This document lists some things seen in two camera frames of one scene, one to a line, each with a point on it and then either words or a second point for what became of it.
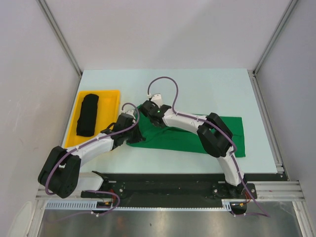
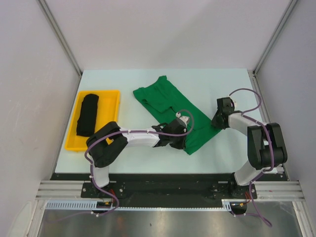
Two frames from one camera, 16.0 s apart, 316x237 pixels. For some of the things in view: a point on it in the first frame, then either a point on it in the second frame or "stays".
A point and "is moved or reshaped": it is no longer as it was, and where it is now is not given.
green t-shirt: [183, 139] is moved or reshaped
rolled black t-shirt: [86, 124] stays
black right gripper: [160, 106] to [215, 122]
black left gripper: [138, 138] to [181, 145]
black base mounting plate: [154, 188] stays
